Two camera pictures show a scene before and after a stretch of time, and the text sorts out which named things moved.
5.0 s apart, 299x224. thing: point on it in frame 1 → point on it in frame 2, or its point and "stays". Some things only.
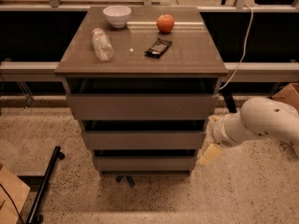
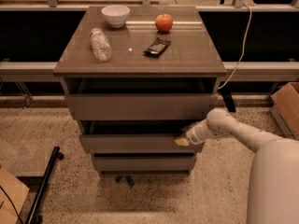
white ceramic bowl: (118, 15) stays
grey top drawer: (148, 98) stays
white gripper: (219, 133) → (192, 136)
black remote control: (156, 49) stays
